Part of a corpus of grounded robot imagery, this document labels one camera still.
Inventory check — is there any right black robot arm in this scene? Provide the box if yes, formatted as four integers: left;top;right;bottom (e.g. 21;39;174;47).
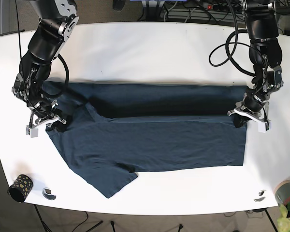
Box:
12;0;79;138

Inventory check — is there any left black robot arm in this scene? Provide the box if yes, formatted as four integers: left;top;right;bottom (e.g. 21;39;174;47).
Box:
223;0;283;133

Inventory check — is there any dark blue T-shirt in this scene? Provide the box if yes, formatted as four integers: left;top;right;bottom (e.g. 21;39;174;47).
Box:
46;83;247;198

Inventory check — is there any grey tape roll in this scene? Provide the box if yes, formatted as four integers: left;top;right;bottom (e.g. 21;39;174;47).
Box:
274;180;290;206

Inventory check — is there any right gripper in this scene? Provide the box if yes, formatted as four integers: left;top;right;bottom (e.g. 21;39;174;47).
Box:
26;98;68;138

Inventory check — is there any left table cable grommet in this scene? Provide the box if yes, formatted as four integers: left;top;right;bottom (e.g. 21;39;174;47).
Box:
42;188;56;201

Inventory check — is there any table cable grommet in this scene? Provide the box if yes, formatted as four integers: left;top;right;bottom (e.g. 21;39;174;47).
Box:
42;188;56;201
253;189;267;203

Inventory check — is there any black gold-dotted cup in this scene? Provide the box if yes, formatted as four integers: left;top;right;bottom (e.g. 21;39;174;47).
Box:
7;174;34;203

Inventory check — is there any green potted plant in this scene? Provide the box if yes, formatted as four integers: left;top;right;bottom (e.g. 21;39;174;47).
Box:
277;202;290;232

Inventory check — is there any right table cable grommet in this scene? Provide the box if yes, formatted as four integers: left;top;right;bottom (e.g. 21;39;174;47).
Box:
253;189;267;203

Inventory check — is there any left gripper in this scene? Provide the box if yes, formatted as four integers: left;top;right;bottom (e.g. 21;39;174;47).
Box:
227;87;271;133

